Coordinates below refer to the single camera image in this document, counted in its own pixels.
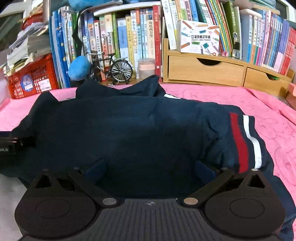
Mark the navy and white jacket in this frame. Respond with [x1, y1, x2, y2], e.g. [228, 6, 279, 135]
[1, 75, 295, 240]

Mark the red plastic crate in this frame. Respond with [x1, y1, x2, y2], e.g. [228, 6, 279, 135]
[8, 54, 59, 99]

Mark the blue plush ball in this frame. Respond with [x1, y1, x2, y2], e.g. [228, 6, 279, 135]
[68, 56, 91, 81]

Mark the stack of papers on crate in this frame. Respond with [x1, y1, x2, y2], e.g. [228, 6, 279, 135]
[1, 22, 51, 76]

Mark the pink rabbit-print blanket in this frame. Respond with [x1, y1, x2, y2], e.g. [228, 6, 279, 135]
[0, 82, 296, 179]

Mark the miniature black bicycle model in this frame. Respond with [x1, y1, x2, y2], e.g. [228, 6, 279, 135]
[87, 53, 133, 85]

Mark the wooden desktop drawer shelf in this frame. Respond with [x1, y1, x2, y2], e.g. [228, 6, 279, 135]
[163, 38, 295, 97]

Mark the clear jar with pink contents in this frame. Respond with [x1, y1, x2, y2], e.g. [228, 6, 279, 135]
[138, 58, 156, 80]

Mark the white pencil-pattern box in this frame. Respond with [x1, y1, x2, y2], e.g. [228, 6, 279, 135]
[176, 20, 220, 56]

